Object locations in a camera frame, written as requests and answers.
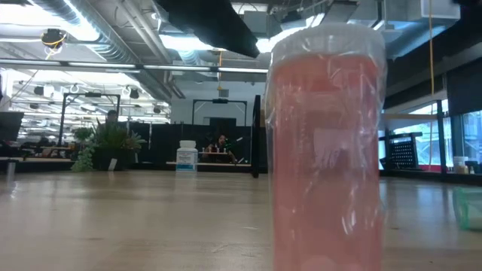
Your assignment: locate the white bottle blue label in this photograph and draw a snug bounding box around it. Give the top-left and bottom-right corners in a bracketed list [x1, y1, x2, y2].
[175, 139, 199, 173]

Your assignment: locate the pink pill vial white cap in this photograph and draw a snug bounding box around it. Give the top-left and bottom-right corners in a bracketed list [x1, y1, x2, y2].
[264, 22, 389, 271]

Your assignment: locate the green pill vial white cap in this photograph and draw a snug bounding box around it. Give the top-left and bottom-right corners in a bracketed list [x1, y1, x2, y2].
[453, 187, 482, 231]

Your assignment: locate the wooden shelf board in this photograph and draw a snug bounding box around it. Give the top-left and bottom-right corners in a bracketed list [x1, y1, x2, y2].
[380, 112, 440, 121]

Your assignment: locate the small white rack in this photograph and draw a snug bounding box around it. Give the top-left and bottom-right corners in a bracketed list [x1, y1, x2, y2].
[198, 147, 230, 156]

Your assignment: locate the wooden background table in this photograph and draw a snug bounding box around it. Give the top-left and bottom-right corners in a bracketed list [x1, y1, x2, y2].
[165, 161, 252, 168]

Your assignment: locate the black room divider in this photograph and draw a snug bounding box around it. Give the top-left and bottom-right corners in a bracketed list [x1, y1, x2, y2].
[127, 122, 264, 172]

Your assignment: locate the grey ceiling conduit pipe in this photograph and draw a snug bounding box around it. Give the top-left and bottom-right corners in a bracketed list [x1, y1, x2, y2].
[0, 58, 270, 75]

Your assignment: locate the bright ceiling light panel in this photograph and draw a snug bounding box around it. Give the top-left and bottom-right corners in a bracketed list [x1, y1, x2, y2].
[159, 32, 278, 54]

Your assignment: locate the grey ceiling box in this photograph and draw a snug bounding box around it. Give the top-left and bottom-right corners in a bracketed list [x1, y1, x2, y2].
[243, 10, 270, 35]

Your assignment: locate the green artificial plant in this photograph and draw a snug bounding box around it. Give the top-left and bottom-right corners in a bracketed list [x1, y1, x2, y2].
[70, 119, 148, 173]

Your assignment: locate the black plant pot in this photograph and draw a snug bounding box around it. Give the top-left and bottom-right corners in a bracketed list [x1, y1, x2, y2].
[91, 148, 133, 172]

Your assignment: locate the black perforated metal panel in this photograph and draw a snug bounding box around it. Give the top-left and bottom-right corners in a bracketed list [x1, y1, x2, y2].
[383, 131, 424, 170]

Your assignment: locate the small white container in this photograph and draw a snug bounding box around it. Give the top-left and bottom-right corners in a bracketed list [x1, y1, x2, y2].
[453, 156, 470, 175]

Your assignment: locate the white ceiling unit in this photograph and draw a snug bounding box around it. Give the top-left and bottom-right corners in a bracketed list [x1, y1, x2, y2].
[408, 0, 462, 22]

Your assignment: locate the black shelf side frame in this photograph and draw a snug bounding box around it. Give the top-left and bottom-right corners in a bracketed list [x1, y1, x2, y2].
[436, 99, 450, 182]
[251, 93, 264, 179]

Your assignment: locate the black background rig frame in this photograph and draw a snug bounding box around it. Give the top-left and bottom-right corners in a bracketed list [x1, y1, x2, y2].
[191, 98, 249, 127]
[59, 92, 122, 146]

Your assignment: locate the silver ceiling ventilation duct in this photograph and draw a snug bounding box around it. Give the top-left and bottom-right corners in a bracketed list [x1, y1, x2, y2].
[32, 0, 189, 103]

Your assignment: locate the black aluminium table frame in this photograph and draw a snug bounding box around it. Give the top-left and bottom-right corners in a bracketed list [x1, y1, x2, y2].
[379, 167, 451, 184]

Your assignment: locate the yellow hanging cord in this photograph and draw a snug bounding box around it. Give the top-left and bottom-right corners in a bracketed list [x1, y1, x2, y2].
[428, 0, 435, 101]

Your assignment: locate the black ceiling device yellow cable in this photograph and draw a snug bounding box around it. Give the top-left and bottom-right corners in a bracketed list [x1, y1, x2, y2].
[40, 28, 69, 53]

